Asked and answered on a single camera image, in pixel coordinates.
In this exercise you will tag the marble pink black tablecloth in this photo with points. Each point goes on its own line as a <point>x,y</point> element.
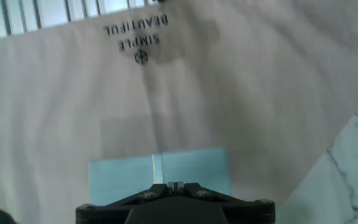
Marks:
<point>228,93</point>

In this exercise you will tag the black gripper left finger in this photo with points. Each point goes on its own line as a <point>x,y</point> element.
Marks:
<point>110,210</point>

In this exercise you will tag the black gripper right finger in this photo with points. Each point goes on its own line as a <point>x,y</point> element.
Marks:
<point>244,210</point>

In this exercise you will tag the light blue ribboned casing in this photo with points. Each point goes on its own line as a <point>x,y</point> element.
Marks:
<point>120,177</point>

